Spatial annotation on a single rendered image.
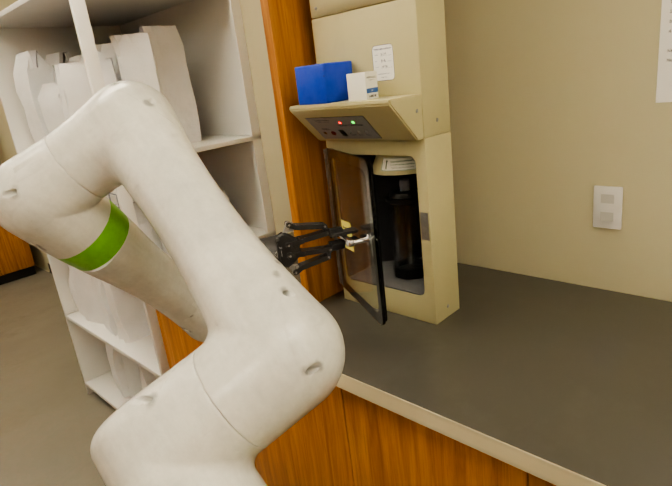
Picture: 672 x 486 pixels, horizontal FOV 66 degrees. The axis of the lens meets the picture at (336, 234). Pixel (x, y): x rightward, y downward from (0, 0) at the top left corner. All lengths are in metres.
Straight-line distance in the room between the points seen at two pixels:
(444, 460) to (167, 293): 0.64
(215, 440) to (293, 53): 1.08
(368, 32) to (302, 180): 0.42
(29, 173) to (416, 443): 0.87
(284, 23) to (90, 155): 0.79
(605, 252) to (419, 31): 0.78
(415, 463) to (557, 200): 0.81
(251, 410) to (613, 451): 0.66
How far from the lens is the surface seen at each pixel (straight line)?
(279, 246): 1.20
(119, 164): 0.73
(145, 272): 0.92
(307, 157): 1.45
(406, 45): 1.22
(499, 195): 1.65
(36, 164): 0.79
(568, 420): 1.07
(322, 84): 1.25
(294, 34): 1.44
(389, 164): 1.32
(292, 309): 0.54
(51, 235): 0.82
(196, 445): 0.56
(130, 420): 0.58
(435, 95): 1.25
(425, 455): 1.19
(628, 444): 1.04
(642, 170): 1.50
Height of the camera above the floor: 1.57
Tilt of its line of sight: 17 degrees down
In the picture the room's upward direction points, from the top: 7 degrees counter-clockwise
